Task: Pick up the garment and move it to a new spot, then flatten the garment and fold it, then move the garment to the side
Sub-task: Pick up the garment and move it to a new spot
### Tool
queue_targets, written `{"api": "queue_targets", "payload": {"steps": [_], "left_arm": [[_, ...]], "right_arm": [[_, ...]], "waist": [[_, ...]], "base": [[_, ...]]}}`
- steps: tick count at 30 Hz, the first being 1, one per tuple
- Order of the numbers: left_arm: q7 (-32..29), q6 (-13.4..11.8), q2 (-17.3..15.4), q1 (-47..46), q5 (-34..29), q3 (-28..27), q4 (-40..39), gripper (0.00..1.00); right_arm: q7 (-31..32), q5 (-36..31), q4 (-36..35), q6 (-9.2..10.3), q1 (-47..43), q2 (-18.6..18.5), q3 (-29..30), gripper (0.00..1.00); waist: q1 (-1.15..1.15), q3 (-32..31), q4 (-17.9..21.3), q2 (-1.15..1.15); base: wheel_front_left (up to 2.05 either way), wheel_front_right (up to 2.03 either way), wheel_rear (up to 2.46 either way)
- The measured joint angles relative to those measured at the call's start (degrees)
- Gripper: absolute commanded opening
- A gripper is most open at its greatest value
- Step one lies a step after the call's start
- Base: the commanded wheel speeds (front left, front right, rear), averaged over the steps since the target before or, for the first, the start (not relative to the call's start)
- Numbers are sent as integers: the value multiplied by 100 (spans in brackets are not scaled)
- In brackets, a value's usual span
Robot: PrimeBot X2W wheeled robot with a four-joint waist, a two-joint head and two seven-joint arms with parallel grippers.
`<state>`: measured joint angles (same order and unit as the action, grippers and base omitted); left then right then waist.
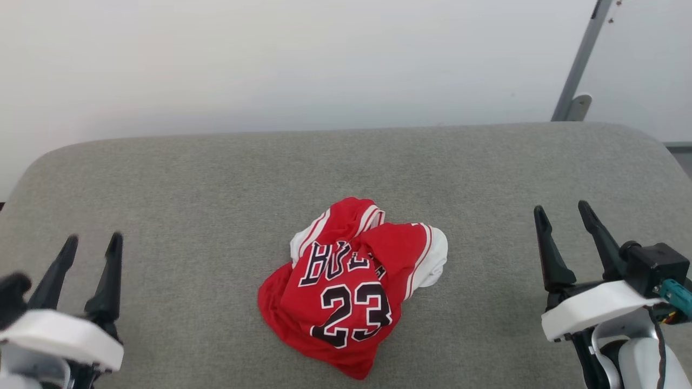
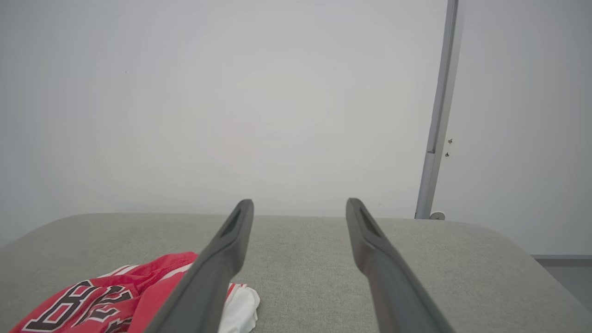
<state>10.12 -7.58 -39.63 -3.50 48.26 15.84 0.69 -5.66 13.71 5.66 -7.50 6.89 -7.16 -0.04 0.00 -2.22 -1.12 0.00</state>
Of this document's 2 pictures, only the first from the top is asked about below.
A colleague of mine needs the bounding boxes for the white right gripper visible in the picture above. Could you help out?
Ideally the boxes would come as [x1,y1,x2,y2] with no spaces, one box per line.
[534,200,666,389]

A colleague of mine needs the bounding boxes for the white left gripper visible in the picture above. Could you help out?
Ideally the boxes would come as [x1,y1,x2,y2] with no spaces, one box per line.
[0,232,124,389]

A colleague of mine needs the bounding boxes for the red Bulls 23 jersey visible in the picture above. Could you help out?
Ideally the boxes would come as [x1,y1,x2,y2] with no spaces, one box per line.
[257,197,448,380]

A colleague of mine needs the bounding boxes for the grey fabric sofa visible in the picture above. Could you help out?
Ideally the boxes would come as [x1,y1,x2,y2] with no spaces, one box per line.
[0,122,692,389]

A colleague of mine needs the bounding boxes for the grey metal pole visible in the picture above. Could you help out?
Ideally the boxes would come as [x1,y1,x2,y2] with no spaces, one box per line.
[551,0,615,122]

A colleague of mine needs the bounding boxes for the teal right cable connector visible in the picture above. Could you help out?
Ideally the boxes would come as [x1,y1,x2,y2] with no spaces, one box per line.
[658,279,692,318]

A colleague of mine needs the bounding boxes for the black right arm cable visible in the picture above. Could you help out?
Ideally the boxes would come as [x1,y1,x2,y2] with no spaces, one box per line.
[643,305,669,389]

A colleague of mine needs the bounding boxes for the grey metal pole bracket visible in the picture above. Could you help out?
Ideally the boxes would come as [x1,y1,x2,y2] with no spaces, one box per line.
[565,95,593,122]

